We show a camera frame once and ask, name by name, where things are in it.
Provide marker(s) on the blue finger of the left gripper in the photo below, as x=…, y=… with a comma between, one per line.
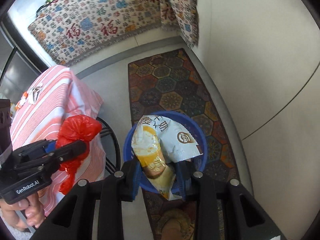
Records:
x=51, y=147
x=66, y=153

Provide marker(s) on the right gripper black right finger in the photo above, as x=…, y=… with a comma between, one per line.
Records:
x=224, y=210

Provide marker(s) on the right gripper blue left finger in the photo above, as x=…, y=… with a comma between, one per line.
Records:
x=73, y=216

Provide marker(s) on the red plastic bag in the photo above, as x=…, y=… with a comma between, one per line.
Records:
x=75, y=134

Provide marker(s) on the yellow white pastry wrapper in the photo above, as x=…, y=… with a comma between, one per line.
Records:
x=159, y=142

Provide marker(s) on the blue plastic trash basket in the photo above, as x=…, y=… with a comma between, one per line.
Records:
x=199, y=162

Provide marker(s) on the white kitchen cabinet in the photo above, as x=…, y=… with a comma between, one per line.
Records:
x=263, y=56

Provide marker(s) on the left hand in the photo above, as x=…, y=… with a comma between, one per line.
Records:
x=32, y=208

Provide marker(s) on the pink striped tablecloth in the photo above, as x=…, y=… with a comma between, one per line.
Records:
x=61, y=95

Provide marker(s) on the orange white snack wrapper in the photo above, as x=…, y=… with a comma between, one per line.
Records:
x=22, y=101

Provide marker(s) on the folded patterned paper box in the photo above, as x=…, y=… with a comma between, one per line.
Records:
x=33, y=93

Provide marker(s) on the grey refrigerator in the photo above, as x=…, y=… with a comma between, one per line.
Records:
x=20, y=65

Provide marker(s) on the hexagon patterned floor mat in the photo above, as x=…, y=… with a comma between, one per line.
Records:
x=170, y=82

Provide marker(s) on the patterned fu character blanket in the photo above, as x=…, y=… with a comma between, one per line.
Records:
x=70, y=30

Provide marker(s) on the black metal chair frame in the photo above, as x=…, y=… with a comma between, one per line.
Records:
x=111, y=147

